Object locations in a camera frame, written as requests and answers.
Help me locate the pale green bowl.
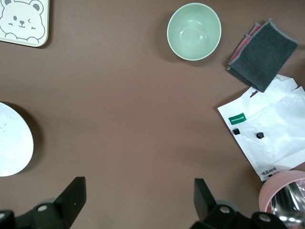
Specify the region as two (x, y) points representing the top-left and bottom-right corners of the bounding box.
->
(166, 2), (222, 62)

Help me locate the grey and pink folded cloth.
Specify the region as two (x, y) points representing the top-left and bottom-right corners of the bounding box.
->
(226, 18), (300, 93)

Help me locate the brown table cover sheet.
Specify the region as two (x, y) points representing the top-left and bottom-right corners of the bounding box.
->
(0, 0), (305, 229)

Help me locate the white round plate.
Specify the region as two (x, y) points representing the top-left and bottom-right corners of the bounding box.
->
(0, 102), (34, 177)

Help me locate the pink bowl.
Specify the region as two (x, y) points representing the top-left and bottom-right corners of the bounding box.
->
(258, 170), (305, 229)

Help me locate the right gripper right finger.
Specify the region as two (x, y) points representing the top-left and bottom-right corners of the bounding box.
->
(192, 178), (286, 229)

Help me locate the white plastic bag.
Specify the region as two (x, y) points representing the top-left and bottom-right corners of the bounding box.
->
(217, 73), (305, 183)

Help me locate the cream tray with bear print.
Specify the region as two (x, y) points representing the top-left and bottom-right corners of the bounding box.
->
(0, 0), (51, 48)

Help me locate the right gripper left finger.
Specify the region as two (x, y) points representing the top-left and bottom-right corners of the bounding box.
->
(0, 176), (86, 229)

